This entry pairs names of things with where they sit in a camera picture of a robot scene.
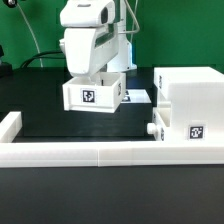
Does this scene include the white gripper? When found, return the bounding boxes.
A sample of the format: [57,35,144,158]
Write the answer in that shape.
[61,27,119,77]

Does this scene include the white drawer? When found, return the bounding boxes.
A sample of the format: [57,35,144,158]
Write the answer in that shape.
[62,72,126,113]
[147,107,171,141]

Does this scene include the white drawer cabinet box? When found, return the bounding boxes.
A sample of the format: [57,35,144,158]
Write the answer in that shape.
[154,67,224,143]

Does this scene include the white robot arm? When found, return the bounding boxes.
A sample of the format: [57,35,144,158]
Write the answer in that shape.
[60,0,139,77]

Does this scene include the white marker tag sheet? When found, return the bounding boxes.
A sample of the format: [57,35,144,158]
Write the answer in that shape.
[122,89,151,103]

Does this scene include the black device at left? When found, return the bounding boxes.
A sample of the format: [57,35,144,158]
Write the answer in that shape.
[0,45,13,78]

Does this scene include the white U-shaped fence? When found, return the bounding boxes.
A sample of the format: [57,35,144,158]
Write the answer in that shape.
[0,112,224,168]

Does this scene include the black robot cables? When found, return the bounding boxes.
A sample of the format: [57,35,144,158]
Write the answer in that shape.
[19,49,64,69]

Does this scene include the white thin cable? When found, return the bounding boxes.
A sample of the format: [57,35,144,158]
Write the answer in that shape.
[15,1,44,68]

